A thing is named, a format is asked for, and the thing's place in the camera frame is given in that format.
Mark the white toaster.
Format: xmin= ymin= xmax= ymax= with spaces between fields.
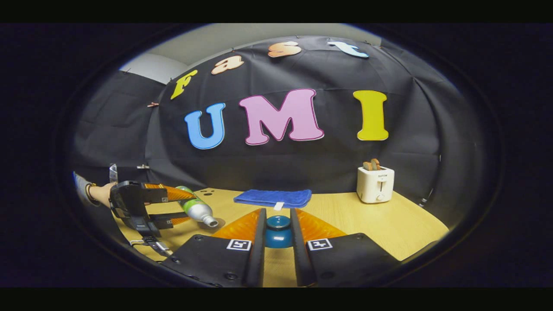
xmin=356 ymin=166 xmax=395 ymax=204

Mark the dark bracelet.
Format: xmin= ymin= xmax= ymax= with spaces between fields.
xmin=85 ymin=183 xmax=101 ymax=206

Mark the silver green-label water bottle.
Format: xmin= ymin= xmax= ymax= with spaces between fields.
xmin=175 ymin=186 xmax=219 ymax=228

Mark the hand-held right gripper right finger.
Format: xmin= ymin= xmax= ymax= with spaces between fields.
xmin=289 ymin=208 xmax=400 ymax=288

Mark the black backdrop cloth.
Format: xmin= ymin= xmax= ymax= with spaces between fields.
xmin=69 ymin=35 xmax=493 ymax=227

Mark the blue teacup lid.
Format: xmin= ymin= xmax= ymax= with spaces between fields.
xmin=264 ymin=215 xmax=295 ymax=249

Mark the blue folded towel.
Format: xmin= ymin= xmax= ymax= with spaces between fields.
xmin=233 ymin=189 xmax=312 ymax=211

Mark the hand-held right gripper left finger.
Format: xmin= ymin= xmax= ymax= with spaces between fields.
xmin=160 ymin=208 xmax=267 ymax=288

